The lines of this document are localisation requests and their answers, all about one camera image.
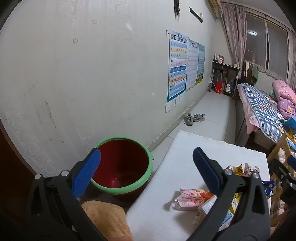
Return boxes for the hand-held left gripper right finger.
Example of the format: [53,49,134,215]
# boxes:
[186,147,272,241]

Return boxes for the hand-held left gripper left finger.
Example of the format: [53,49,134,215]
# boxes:
[14,148,107,241]

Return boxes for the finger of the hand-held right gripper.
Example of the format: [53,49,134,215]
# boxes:
[271,155,296,184]
[280,183,296,206]

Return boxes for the yellow wrapper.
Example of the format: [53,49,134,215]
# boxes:
[233,164,245,177]

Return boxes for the red waste bin green rim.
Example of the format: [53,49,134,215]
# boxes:
[89,137,154,202]

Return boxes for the blue white clear packet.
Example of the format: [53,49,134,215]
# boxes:
[219,209,234,232]

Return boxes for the plaid seat cushion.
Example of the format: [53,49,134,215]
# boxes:
[270,148,290,219]

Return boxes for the wooden chair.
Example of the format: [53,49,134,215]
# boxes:
[267,132,296,229]

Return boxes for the pink strawberry snack packet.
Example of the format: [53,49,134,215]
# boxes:
[174,188,206,210]

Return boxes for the white yellow carton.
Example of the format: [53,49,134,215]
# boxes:
[193,196,218,229]

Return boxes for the yellow white packet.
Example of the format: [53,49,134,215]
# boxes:
[229,194,241,214]

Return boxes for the blue box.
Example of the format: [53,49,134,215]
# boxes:
[282,116,296,133]

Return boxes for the purple pink pillow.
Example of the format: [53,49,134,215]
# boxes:
[277,100,296,120]

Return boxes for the bed with plaid blanket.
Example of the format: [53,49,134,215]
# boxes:
[237,83,296,144]

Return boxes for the dark brown wooden cabinet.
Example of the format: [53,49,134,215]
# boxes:
[0,127,43,183]

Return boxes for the pink pillows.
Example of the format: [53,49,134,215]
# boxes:
[272,79,296,105]

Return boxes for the red bucket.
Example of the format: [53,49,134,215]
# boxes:
[213,80,224,93]

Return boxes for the dark shelf with clutter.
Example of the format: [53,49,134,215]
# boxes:
[211,60,241,97]

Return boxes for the hanging clothes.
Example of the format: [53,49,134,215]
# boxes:
[241,61,259,85]

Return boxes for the window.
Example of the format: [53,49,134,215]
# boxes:
[245,11,296,82]

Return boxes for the pink curtain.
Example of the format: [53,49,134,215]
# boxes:
[220,1,247,68]

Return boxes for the black hanging tassel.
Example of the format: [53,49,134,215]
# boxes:
[173,0,181,23]

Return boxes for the green bordered wall poster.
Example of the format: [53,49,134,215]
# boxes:
[195,43,206,86]

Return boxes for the white chart wall poster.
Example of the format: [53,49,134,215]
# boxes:
[186,39,200,91]

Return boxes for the blue chart wall poster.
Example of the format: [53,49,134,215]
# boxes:
[167,29,189,103]

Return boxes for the black wall strip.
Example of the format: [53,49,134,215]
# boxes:
[189,7,204,24]

